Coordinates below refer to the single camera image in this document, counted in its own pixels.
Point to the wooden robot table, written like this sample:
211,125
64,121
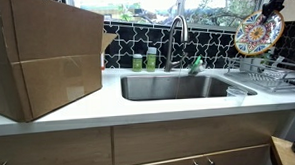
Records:
284,153

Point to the round metal cabinet knob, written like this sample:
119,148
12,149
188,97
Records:
196,164
210,162

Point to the round patterned ceramic plate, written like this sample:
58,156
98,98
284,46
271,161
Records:
257,34

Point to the green sponge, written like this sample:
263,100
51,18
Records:
197,61

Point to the curved steel kitchen faucet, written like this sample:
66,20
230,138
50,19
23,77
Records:
184,27

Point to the stainless steel sink basin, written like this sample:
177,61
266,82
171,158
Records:
147,87

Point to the brown cardboard box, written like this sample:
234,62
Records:
53,63

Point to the short green soap bottle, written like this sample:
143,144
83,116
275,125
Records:
137,63

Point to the clear plastic cup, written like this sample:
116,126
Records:
236,96

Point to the tall green soap bottle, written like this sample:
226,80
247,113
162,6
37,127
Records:
151,60

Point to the plain wooden cabinet panel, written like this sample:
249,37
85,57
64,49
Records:
190,137

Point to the kitchen window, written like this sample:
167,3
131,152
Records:
150,2

